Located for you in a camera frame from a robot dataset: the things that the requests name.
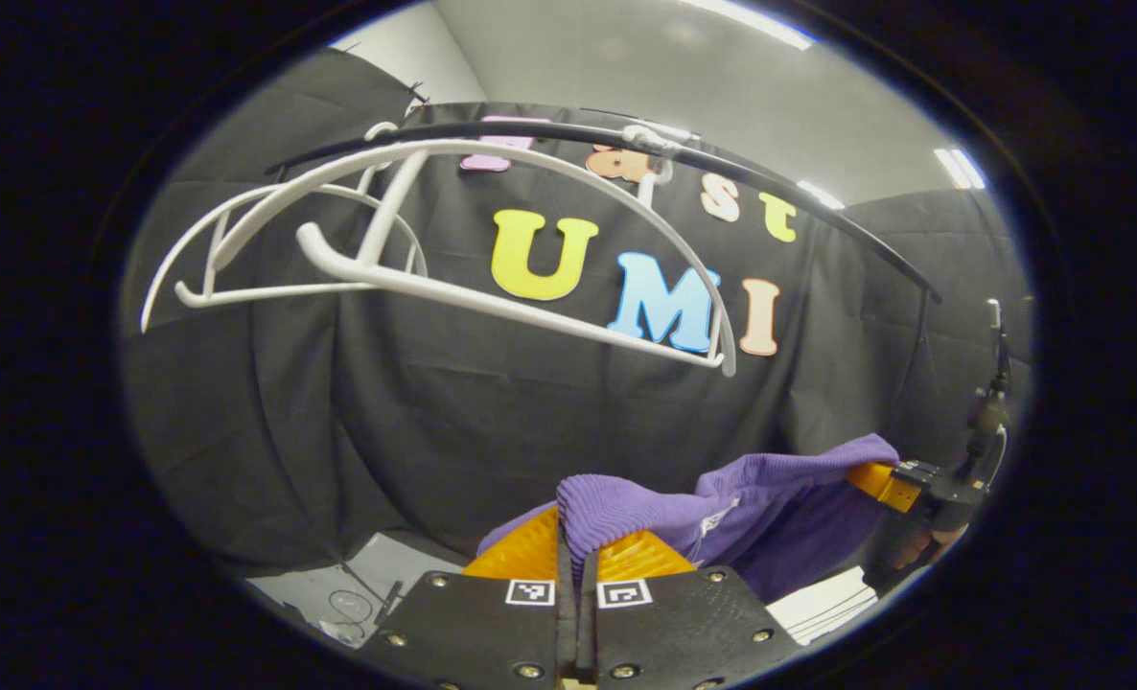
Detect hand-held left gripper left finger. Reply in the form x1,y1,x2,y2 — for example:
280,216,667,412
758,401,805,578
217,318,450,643
362,508,569,690

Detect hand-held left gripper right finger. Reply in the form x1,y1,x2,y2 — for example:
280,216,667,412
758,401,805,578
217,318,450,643
578,532,804,690

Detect purple knit jacket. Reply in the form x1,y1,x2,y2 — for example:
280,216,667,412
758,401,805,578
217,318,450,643
477,433,900,605

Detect black clothes rack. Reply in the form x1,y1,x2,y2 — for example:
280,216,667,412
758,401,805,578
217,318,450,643
267,119,945,461

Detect white hanger with wrapped hook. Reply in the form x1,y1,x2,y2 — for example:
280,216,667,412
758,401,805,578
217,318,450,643
209,123,738,378

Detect white plastic hanger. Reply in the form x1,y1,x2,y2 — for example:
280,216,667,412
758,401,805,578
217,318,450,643
140,121,429,334

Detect black backdrop cloth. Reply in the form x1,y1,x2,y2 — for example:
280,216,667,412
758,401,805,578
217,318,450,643
118,48,1034,586

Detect black cable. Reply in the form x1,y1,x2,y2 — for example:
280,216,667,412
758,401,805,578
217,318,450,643
324,561,406,645

